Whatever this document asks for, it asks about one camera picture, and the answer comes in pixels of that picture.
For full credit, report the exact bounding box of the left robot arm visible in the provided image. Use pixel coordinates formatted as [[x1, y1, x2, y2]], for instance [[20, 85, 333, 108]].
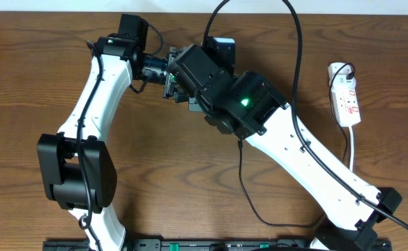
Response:
[[37, 14, 169, 250]]

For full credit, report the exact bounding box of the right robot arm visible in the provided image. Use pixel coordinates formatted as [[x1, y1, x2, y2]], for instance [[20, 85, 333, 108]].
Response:
[[166, 45, 402, 250]]

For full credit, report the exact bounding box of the white power strip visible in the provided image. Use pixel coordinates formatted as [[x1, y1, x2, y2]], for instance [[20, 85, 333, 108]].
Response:
[[328, 62, 361, 128]]

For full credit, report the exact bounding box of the black USB charging cable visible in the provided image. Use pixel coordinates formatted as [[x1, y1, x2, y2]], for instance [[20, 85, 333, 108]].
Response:
[[237, 62, 356, 229]]

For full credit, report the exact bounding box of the white power strip cord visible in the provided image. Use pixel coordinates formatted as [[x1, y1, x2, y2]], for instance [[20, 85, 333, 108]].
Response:
[[347, 125, 355, 172]]

